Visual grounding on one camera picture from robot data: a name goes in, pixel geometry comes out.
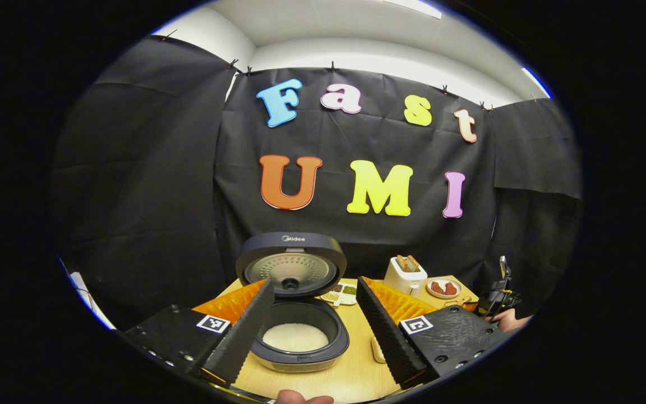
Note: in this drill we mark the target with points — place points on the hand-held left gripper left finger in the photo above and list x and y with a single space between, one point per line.
241 336

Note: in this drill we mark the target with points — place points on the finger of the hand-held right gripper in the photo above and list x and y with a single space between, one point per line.
470 306

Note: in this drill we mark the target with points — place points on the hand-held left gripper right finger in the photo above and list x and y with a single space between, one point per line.
387 336

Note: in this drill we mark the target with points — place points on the clear glass rice dish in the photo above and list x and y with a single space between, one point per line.
378 350

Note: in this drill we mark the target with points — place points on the white raw rice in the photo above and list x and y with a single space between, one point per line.
296 336

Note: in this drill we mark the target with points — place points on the dark grey rice cooker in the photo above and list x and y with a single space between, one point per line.
300 264

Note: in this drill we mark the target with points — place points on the red meat piece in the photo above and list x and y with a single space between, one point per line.
451 289
438 288

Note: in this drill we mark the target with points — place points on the small round white plate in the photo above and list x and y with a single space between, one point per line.
443 289

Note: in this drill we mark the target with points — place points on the white toaster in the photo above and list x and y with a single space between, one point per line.
404 280

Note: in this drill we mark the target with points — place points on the white divided bean dish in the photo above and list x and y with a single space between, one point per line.
341 294

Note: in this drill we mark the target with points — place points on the toasted bread slice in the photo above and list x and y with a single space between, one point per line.
413 262
401 264

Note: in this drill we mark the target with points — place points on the black backdrop cloth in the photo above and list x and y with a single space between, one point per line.
149 168

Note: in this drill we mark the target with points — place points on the row of small cloth clips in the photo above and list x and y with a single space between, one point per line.
332 67

